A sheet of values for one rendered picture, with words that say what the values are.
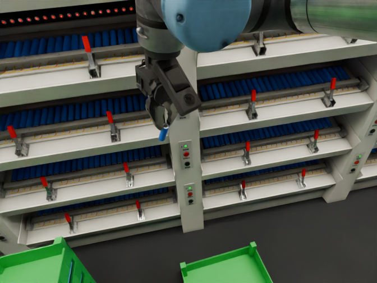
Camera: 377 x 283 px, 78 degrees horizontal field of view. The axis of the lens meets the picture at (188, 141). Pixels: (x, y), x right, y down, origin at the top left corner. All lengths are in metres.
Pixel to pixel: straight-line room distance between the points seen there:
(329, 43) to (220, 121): 0.37
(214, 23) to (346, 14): 0.13
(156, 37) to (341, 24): 0.26
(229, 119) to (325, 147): 0.45
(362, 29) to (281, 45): 0.47
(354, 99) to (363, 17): 0.72
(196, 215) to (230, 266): 0.23
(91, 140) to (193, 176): 0.36
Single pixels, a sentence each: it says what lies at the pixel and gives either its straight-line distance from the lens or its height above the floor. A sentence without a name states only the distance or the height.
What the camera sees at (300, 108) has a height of 0.55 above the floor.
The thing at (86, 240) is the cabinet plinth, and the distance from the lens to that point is 1.19.
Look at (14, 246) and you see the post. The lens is 1.18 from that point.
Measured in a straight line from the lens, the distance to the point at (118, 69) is 0.65.
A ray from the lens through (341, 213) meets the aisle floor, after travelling 1.32.
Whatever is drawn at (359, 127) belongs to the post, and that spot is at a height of 0.43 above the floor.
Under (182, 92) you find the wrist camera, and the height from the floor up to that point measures 0.76.
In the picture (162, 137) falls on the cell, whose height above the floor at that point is 0.60.
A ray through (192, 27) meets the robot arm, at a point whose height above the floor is 0.90.
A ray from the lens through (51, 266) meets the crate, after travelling 0.82.
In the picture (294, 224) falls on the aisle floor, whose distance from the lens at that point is 1.20.
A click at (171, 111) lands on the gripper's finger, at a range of 0.56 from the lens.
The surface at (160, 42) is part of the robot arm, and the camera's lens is 0.43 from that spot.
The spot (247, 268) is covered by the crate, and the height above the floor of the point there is 0.00.
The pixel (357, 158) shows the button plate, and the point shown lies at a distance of 1.18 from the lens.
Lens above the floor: 0.96
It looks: 38 degrees down
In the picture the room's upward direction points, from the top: 5 degrees counter-clockwise
